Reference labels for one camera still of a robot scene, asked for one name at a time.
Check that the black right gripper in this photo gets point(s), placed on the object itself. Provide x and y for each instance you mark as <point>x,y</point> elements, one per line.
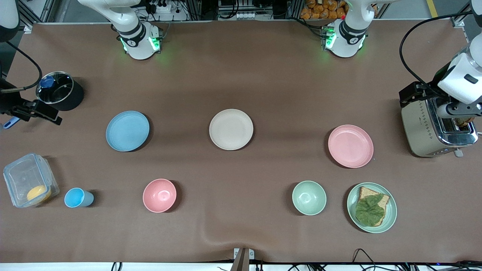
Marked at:
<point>8,102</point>

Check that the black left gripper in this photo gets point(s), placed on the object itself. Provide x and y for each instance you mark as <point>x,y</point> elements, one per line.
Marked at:
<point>430,89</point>

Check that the pink plate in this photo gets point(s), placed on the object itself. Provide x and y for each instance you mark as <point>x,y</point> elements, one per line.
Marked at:
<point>350,146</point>

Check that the light blue plate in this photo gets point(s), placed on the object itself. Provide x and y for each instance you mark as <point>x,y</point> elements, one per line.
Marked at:
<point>127,131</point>

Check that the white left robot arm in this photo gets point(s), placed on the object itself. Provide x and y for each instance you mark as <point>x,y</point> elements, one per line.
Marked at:
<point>346,37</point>

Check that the glass lid with blue knob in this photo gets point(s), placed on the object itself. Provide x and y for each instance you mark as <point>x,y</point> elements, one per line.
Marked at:
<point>56,88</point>

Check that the beige and chrome toaster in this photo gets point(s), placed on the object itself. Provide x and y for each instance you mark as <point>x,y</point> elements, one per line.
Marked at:
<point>420,128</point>

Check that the brown toast slice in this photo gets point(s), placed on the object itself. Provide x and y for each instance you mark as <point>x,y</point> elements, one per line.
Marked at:
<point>465,121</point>

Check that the clear plastic container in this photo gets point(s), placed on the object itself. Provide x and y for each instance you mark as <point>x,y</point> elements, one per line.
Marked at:
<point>22,173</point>

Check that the yellow round food item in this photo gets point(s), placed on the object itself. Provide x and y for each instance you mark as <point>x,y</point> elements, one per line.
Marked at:
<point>38,194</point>

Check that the light blue cup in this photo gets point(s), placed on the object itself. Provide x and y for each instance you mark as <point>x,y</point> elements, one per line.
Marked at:
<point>75,197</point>

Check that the brown bread slice under lettuce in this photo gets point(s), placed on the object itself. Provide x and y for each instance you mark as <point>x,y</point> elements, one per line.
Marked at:
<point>366,192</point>

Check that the pale green plate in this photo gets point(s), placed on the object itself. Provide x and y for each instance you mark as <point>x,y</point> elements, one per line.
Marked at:
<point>391,212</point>

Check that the bag of orange snacks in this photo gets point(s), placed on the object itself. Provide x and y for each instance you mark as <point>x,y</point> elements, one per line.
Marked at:
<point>324,9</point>

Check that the green lettuce leaf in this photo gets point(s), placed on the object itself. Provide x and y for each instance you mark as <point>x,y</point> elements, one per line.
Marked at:
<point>369,211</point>

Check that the pink bowl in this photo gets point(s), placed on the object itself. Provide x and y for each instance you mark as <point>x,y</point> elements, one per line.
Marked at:
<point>159,195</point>

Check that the pale green bowl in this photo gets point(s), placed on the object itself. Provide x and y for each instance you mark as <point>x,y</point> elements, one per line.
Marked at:
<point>309,198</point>

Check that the brown table cloth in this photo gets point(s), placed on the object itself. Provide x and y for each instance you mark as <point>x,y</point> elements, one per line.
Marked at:
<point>263,75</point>

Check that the white power strip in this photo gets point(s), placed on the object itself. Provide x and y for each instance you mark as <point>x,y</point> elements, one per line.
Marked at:
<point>162,7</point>

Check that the beige plate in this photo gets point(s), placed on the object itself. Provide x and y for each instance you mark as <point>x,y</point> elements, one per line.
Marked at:
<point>231,129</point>

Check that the metal table bracket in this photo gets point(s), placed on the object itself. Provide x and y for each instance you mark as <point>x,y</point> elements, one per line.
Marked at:
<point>243,258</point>

